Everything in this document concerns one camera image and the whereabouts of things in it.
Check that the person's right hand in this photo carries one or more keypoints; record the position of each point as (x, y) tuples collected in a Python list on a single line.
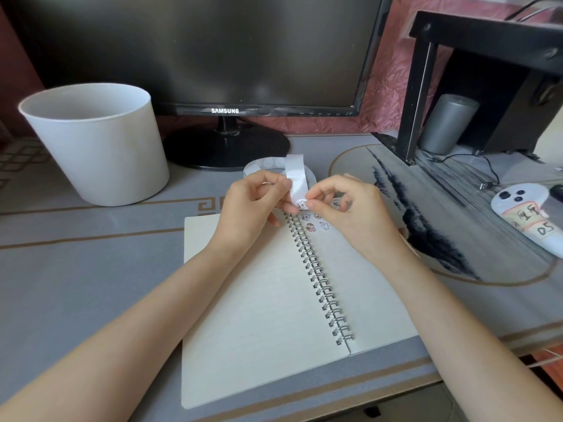
[(365, 215)]

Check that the person's left forearm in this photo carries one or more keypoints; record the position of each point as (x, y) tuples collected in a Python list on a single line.
[(127, 342)]

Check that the grey patterned desk mat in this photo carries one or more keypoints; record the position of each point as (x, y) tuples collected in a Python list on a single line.
[(88, 276)]

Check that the black desk frame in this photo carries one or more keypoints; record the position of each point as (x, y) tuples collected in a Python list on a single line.
[(371, 410)]

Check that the person's left hand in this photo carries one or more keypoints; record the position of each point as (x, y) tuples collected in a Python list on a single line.
[(246, 206)]

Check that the grey cylindrical speaker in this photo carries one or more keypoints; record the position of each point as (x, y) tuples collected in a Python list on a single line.
[(448, 125)]

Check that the black computer monitor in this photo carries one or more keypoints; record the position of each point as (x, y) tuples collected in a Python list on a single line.
[(202, 48)]

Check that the black shelf frame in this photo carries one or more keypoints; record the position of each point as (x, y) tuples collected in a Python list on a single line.
[(413, 105)]

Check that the white sticker strip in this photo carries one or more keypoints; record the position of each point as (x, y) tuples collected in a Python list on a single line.
[(297, 175)]

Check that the person's right forearm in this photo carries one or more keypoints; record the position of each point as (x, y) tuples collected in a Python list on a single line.
[(470, 334)]

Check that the cream spiral notebook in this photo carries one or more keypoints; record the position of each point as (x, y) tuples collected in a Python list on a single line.
[(255, 312)]

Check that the white labelled VR controller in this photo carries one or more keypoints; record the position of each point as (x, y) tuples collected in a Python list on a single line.
[(521, 213)]

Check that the orange woven bag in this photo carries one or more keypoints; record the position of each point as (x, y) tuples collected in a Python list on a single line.
[(550, 369)]

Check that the white plastic waste bin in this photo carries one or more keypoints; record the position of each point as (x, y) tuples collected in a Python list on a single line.
[(101, 158)]

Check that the black plug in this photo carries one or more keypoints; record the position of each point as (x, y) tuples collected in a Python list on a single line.
[(486, 186)]

